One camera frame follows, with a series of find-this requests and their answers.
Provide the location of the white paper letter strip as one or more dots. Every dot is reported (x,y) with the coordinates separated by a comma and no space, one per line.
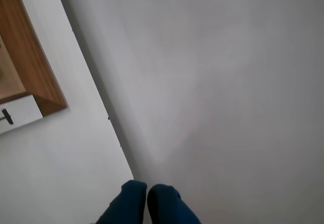
(25,112)

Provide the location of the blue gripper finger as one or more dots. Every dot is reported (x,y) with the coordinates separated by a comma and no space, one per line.
(126,203)
(167,206)

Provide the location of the wooden chessboard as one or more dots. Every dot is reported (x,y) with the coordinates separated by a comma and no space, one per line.
(20,44)

